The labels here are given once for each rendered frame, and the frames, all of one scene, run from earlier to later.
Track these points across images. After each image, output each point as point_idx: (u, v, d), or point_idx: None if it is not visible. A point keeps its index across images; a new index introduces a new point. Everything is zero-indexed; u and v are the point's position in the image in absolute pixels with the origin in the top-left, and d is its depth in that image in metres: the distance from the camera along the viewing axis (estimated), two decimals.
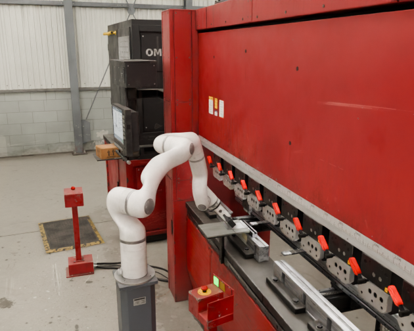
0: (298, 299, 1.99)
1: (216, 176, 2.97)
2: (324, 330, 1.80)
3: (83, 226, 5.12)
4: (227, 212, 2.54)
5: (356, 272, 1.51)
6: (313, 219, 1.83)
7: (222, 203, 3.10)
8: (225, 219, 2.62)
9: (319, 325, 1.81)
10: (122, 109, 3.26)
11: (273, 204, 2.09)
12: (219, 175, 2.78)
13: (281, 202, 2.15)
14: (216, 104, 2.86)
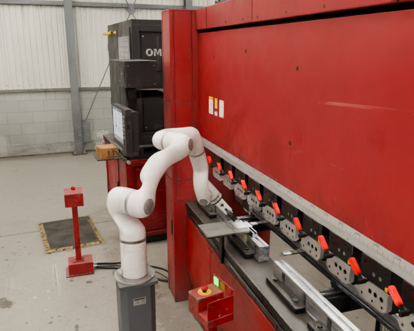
0: (298, 299, 1.99)
1: (216, 176, 2.97)
2: (324, 330, 1.80)
3: (83, 226, 5.12)
4: (229, 206, 2.53)
5: (356, 272, 1.51)
6: (313, 219, 1.83)
7: None
8: (226, 213, 2.61)
9: (319, 325, 1.81)
10: (122, 109, 3.26)
11: (273, 204, 2.09)
12: (219, 175, 2.78)
13: (281, 202, 2.15)
14: (216, 104, 2.86)
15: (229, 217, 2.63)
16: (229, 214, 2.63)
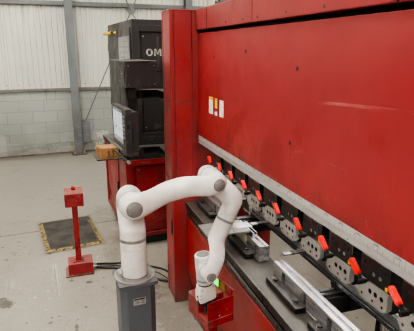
0: (298, 299, 1.99)
1: None
2: (324, 330, 1.80)
3: (83, 226, 5.12)
4: None
5: (356, 272, 1.51)
6: (313, 219, 1.83)
7: (222, 203, 3.10)
8: (207, 307, 2.21)
9: (319, 325, 1.81)
10: (122, 109, 3.26)
11: (273, 204, 2.09)
12: None
13: (281, 202, 2.15)
14: (216, 104, 2.86)
15: (207, 312, 2.22)
16: (205, 310, 2.22)
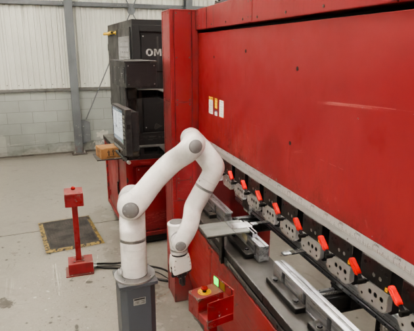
0: (298, 299, 1.99)
1: None
2: (324, 330, 1.80)
3: (83, 226, 5.12)
4: None
5: (356, 272, 1.51)
6: (313, 219, 1.83)
7: (222, 203, 3.10)
8: (182, 278, 2.09)
9: (319, 325, 1.81)
10: (122, 109, 3.26)
11: (273, 204, 2.09)
12: None
13: (281, 202, 2.15)
14: (216, 104, 2.86)
15: (183, 285, 2.09)
16: (179, 283, 2.10)
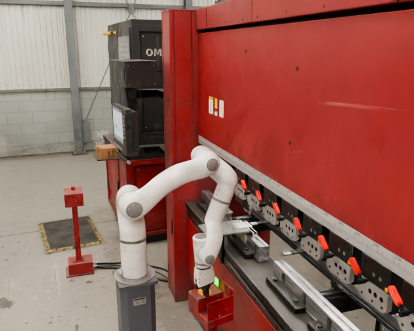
0: (298, 299, 1.99)
1: None
2: (324, 330, 1.80)
3: (83, 226, 5.12)
4: None
5: (356, 272, 1.51)
6: (313, 219, 1.83)
7: None
8: (206, 289, 2.18)
9: (319, 325, 1.81)
10: (122, 109, 3.26)
11: (273, 204, 2.09)
12: None
13: (281, 202, 2.15)
14: (216, 104, 2.86)
15: (206, 296, 2.19)
16: (203, 294, 2.19)
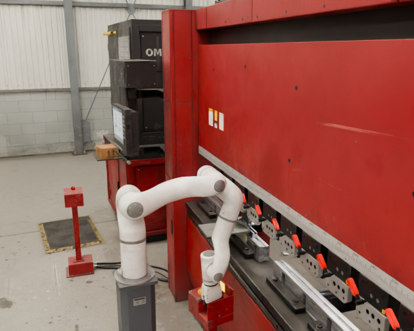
0: (298, 299, 1.99)
1: None
2: (324, 330, 1.80)
3: (83, 226, 5.12)
4: None
5: (354, 293, 1.53)
6: (311, 236, 1.85)
7: (222, 203, 3.10)
8: None
9: (319, 325, 1.81)
10: (122, 109, 3.26)
11: (273, 220, 2.11)
12: None
13: (280, 217, 2.17)
14: (216, 116, 2.88)
15: None
16: None
